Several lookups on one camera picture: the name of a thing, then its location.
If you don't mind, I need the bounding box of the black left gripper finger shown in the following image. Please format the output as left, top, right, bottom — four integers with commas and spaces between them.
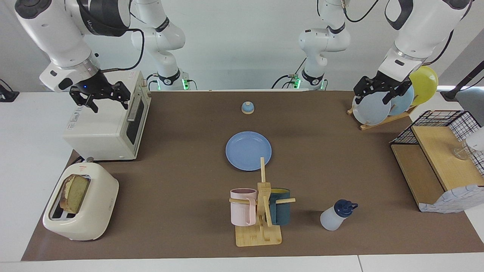
382, 81, 413, 105
353, 76, 375, 105

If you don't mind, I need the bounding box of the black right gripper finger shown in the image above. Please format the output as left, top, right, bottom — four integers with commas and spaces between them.
108, 81, 131, 110
70, 86, 99, 113

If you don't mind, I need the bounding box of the toasted bread slice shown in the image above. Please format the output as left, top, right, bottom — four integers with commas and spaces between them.
59, 174, 91, 214

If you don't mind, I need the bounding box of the translucent bottle navy cap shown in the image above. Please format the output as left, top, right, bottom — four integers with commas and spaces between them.
320, 199, 358, 231

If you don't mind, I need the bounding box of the light blue plate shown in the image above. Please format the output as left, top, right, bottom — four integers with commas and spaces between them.
388, 86, 415, 116

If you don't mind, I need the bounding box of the grey plate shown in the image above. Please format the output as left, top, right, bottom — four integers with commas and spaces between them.
352, 91, 391, 126

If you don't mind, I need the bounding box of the yellow plate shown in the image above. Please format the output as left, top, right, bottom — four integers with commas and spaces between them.
409, 65, 439, 107

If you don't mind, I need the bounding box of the wooden plate rack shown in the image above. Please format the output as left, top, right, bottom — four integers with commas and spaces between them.
347, 105, 418, 131

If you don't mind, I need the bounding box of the blue round plate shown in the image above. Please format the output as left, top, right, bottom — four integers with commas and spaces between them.
226, 131, 272, 172

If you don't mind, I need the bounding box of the white toaster oven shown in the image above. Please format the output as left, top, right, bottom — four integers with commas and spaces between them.
62, 70, 152, 161

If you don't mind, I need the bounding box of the black clamp base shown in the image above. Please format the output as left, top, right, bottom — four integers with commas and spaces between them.
0, 79, 19, 102

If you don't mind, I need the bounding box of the clear glass cup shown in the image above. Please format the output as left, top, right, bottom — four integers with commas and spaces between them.
452, 145, 474, 161

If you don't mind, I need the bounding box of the cream two-slot toaster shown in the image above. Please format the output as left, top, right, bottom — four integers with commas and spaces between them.
42, 156, 119, 241

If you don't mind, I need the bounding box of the brown table mat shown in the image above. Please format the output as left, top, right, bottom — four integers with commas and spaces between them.
21, 90, 484, 262

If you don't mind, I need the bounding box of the white patterned cloth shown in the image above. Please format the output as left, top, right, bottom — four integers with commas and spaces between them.
418, 184, 484, 214

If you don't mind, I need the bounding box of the teal mug yellow inside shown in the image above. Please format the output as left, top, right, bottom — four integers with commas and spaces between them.
268, 188, 291, 226

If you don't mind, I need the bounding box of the pink mug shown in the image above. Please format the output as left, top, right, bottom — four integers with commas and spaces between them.
230, 188, 258, 227

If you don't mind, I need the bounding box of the wooden mug tree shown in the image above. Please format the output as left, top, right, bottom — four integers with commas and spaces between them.
229, 157, 296, 247

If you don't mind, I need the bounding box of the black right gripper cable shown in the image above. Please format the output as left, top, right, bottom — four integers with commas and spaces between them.
100, 11, 145, 73

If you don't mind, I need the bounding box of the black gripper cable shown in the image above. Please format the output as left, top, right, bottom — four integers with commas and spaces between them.
100, 11, 145, 73
342, 0, 475, 66

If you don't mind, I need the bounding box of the wooden shelf with wire basket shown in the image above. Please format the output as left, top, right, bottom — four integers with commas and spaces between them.
389, 110, 484, 212

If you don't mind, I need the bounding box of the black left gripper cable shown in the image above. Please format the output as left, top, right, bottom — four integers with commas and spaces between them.
342, 0, 475, 66

